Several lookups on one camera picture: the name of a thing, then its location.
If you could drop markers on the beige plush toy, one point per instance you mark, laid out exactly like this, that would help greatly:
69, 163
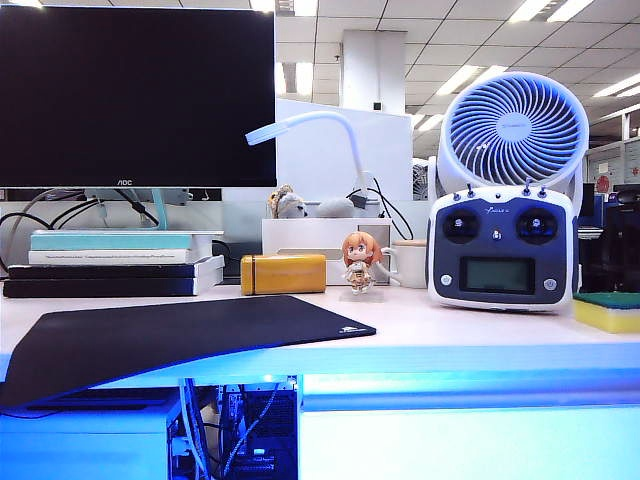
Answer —
290, 205

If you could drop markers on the orange-haired anime figurine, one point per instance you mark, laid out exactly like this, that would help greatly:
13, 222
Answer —
361, 252

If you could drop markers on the silver teal monitor stand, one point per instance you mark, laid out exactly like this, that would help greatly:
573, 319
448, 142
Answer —
159, 210

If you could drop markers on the black mouse pad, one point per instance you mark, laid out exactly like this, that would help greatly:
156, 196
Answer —
175, 335

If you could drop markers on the white under-desk cabinet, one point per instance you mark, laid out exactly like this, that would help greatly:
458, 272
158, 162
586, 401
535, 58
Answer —
75, 445

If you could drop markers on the grey soft plush item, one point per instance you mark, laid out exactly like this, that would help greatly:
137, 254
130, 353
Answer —
332, 207

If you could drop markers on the white navy RC transmitter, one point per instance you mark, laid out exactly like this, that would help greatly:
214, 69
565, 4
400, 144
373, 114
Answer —
500, 240

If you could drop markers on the white mug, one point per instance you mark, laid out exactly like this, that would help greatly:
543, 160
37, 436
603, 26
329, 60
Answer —
412, 265

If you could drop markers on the black AOC computer monitor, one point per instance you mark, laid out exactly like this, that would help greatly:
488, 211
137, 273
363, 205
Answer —
135, 100

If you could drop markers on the black computer tower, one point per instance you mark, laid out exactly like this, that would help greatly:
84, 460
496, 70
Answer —
270, 415

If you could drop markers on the white cover book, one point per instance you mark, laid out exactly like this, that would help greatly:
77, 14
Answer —
100, 256

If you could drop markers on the small white background fan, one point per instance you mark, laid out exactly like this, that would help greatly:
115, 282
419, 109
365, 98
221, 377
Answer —
421, 180

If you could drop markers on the white desk drawer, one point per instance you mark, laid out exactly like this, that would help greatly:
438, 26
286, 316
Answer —
470, 445

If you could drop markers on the black office chair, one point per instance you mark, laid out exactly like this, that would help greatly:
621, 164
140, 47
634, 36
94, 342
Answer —
620, 235

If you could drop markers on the yellow rectangular case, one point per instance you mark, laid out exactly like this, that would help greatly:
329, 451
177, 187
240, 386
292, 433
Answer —
290, 275

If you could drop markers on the yellow green cleaning sponge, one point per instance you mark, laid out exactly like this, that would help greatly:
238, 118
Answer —
607, 317

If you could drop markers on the white gooseneck desk lamp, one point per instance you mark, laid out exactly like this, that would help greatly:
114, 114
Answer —
356, 150

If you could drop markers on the white desktop organizer box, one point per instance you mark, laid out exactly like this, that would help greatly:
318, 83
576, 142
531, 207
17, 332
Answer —
310, 235

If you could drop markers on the teal cover book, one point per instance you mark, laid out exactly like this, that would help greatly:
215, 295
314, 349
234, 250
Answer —
100, 241

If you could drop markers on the white partition panel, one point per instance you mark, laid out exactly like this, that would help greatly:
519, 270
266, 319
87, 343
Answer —
320, 160

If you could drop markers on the white round desk fan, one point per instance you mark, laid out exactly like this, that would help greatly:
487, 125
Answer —
515, 125

